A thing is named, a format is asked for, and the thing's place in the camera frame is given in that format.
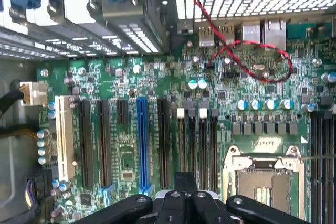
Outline black-latch RAM slot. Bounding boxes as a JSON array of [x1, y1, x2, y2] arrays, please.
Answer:
[[187, 108, 197, 175], [331, 112, 336, 224], [310, 111, 320, 223], [320, 110, 331, 224], [209, 108, 219, 192]]

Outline red black twisted wire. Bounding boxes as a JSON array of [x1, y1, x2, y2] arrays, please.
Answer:
[[177, 0, 293, 83]]

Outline small grey rear port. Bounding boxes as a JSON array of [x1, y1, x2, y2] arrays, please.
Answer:
[[176, 20, 194, 36]]

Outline black board connector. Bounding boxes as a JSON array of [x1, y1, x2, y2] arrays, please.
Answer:
[[33, 170, 54, 221]]

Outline silver CPU socket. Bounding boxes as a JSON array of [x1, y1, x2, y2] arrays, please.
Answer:
[[222, 144, 307, 221]]

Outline thin metal locking lever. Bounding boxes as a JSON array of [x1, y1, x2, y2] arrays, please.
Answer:
[[282, 155, 336, 162]]

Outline grey metal PC case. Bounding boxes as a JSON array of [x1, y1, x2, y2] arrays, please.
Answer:
[[0, 0, 336, 224]]

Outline purple wire bundle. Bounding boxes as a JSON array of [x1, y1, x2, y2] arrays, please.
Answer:
[[24, 178, 38, 209]]

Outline silver ethernet port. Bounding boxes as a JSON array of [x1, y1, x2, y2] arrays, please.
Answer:
[[240, 20, 262, 49], [263, 18, 287, 51]]

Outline yellow black wire bundle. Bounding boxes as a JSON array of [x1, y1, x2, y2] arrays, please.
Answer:
[[0, 126, 40, 140]]

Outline silver USB port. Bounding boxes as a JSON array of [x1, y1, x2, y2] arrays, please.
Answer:
[[198, 24, 215, 48], [217, 24, 235, 45]]

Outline white expansion slot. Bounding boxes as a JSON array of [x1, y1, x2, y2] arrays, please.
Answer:
[[54, 94, 76, 182]]

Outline white-latch RAM slot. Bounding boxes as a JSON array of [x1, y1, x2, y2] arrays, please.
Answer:
[[198, 108, 208, 191], [176, 108, 186, 180]]

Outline short black expansion slot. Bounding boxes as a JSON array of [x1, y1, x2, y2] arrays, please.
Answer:
[[117, 99, 130, 126]]

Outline long black expansion slot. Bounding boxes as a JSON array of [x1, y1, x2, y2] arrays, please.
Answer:
[[157, 98, 171, 189], [96, 100, 113, 188], [78, 99, 95, 188]]

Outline green motherboard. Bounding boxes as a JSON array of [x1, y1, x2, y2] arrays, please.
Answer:
[[35, 18, 336, 224]]

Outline blue expansion slot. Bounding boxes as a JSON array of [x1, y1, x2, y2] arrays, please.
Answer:
[[136, 97, 155, 195]]

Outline blue SATA connector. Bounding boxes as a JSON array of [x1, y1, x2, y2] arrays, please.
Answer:
[[99, 185, 116, 204]]

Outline white power connector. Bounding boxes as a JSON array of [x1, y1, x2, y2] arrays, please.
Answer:
[[19, 81, 48, 107]]

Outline thick black sleeved cable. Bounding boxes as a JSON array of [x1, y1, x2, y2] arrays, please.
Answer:
[[0, 80, 22, 120]]

